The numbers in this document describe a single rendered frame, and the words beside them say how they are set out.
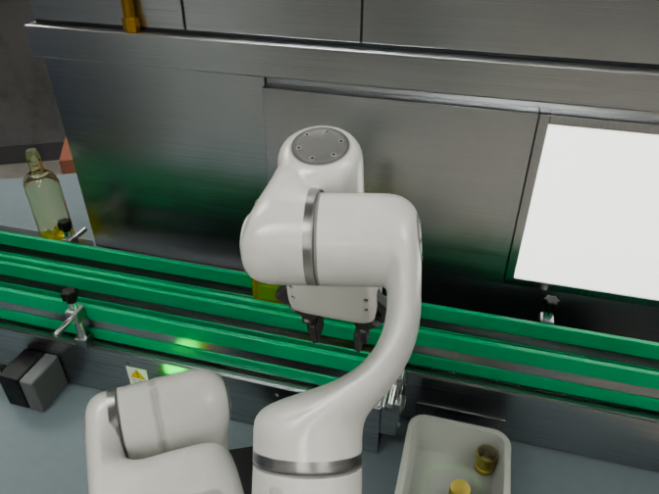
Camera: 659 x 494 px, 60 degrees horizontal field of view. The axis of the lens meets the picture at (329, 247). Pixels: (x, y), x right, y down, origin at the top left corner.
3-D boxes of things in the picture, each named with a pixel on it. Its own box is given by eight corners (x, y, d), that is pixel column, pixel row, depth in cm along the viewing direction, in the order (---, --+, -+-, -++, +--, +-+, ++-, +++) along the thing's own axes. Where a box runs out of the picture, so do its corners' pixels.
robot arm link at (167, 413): (243, 482, 77) (235, 399, 68) (141, 514, 73) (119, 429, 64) (228, 427, 84) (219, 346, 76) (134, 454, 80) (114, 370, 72)
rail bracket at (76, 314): (99, 341, 112) (82, 287, 104) (76, 369, 106) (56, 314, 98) (80, 338, 113) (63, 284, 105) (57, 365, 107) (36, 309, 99)
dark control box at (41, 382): (69, 384, 119) (58, 355, 115) (44, 414, 113) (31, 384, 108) (35, 376, 121) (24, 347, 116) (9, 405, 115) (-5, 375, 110)
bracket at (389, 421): (407, 397, 108) (410, 370, 104) (399, 437, 101) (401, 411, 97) (388, 393, 109) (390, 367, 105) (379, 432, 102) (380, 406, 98)
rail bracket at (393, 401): (411, 363, 106) (417, 312, 99) (395, 437, 93) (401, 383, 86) (395, 360, 107) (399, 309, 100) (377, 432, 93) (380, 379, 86)
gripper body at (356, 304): (385, 222, 59) (385, 287, 68) (291, 208, 61) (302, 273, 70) (370, 277, 55) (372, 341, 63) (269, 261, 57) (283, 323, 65)
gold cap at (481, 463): (502, 456, 98) (498, 471, 100) (488, 440, 100) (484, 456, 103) (485, 465, 96) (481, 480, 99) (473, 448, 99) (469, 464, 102)
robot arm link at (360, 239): (265, 445, 49) (274, 203, 51) (418, 453, 48) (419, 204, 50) (239, 472, 41) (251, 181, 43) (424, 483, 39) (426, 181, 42)
